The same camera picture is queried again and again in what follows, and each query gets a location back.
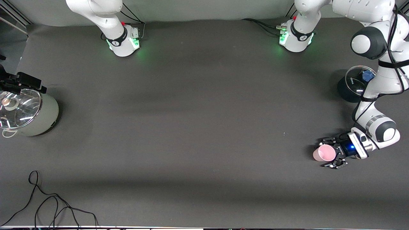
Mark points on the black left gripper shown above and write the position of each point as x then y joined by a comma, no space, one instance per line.
343,149

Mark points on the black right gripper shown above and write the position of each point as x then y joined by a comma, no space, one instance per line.
27,81

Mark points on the pink plastic cup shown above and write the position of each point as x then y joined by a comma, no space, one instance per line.
322,153

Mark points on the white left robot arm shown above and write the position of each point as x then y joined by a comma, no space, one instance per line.
383,80

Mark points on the glass pot lid beige knob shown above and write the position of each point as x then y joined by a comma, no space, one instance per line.
22,108

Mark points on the pale green cooking pot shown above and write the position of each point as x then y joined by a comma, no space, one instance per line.
48,115

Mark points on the glass lid blue knob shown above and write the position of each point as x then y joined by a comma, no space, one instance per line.
356,80

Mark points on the aluminium frame rail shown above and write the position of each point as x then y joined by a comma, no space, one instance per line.
12,19

